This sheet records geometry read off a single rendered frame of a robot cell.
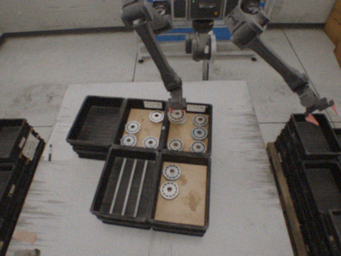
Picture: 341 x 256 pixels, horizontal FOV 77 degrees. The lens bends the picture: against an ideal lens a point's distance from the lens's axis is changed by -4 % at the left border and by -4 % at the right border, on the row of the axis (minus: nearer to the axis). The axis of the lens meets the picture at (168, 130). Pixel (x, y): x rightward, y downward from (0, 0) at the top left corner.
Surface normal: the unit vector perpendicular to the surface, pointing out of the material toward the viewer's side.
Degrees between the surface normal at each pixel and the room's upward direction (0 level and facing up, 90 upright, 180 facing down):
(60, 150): 0
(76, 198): 0
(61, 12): 90
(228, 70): 0
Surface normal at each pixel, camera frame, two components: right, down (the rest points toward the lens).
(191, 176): -0.04, -0.58
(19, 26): 0.00, 0.81
